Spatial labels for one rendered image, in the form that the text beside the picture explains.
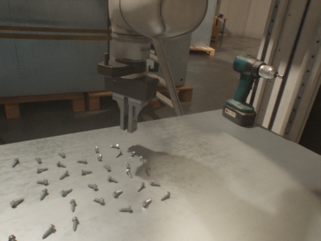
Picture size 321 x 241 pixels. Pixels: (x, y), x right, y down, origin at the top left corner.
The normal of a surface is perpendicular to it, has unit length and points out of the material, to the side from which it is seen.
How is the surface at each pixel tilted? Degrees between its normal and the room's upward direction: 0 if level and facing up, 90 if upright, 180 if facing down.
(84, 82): 90
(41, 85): 90
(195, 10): 98
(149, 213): 0
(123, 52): 90
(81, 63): 90
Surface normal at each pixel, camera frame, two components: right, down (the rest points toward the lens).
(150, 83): 0.84, 0.29
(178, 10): 0.37, 0.54
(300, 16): -0.90, 0.11
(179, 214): 0.08, -0.90
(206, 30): 0.11, 0.43
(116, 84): -0.52, 0.32
